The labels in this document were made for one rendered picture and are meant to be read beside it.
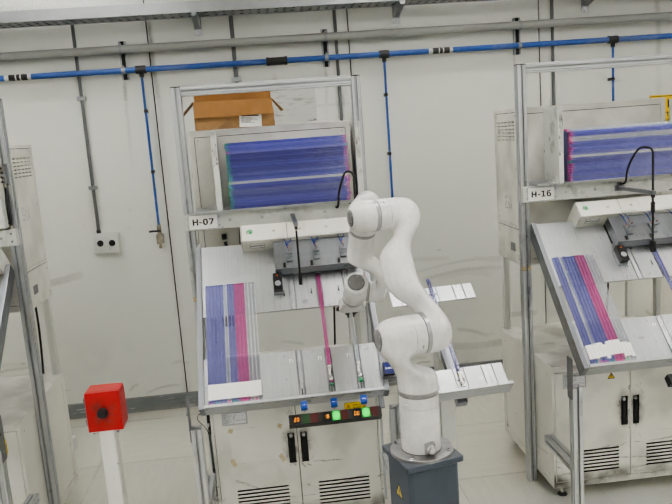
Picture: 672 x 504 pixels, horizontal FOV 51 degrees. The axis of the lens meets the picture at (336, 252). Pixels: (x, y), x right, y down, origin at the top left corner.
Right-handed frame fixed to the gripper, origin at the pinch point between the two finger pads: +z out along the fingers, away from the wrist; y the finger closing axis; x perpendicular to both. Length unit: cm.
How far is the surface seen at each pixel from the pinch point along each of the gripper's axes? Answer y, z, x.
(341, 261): 1.1, -1.9, -21.3
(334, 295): 5.3, 2.2, -8.5
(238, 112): 38, 2, -100
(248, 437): 45, 35, 38
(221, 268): 50, 5, -26
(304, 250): 15.5, -0.8, -28.1
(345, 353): 4.2, -1.9, 17.0
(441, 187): -82, 127, -122
